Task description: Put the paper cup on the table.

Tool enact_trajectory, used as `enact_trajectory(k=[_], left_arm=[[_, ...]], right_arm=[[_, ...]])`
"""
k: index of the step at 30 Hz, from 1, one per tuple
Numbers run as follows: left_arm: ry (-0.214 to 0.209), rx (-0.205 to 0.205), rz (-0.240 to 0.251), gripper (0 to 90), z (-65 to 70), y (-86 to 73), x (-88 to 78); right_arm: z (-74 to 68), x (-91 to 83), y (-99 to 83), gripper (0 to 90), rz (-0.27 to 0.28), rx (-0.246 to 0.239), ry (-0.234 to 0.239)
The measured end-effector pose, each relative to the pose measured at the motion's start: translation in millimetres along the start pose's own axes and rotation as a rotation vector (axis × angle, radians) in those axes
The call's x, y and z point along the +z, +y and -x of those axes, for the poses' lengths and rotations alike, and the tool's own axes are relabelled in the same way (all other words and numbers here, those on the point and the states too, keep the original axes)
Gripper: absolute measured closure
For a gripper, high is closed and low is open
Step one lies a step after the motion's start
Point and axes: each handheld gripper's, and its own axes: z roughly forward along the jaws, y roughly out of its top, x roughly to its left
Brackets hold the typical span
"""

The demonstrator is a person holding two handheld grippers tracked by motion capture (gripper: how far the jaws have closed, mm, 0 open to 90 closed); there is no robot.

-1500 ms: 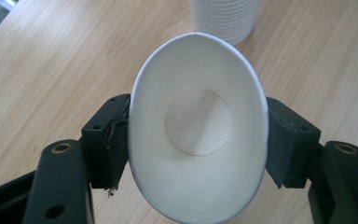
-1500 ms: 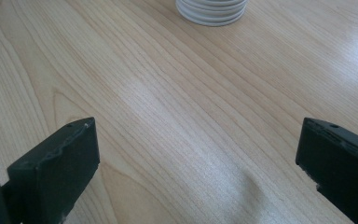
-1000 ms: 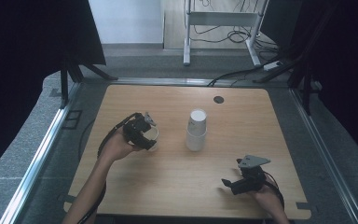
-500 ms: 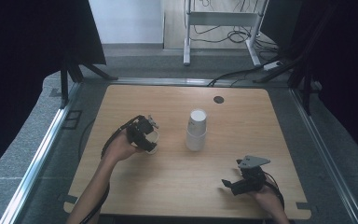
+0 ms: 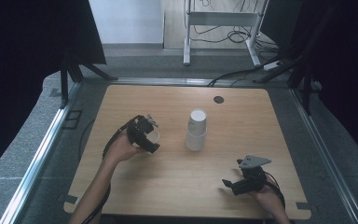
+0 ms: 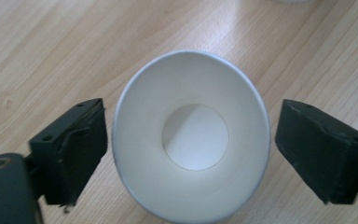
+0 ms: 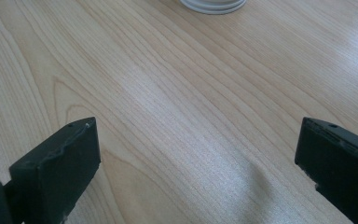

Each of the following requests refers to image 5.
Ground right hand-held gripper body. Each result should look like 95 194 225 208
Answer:
231 154 273 197

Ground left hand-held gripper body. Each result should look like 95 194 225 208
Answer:
126 114 160 147

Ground white paper cup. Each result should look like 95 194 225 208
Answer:
146 128 161 147
187 108 208 137
185 129 207 153

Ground person's left hand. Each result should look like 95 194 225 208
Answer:
103 132 145 165

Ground person's right hand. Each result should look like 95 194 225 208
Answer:
249 185 286 217

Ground black stand legs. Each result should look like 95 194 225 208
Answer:
252 46 315 116
59 59 119 109

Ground white power strip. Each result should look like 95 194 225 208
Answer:
262 61 284 72

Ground black curtain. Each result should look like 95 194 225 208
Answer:
0 0 107 185
259 0 358 172

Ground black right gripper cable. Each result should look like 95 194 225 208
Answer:
264 172 287 210

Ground thin black floor cable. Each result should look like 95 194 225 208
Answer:
77 118 97 161

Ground aluminium floor rail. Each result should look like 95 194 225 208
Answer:
288 81 358 224
0 81 82 224

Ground black floor cables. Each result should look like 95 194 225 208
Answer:
188 0 293 88

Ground white metal stand frame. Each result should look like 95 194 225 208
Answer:
183 0 269 67

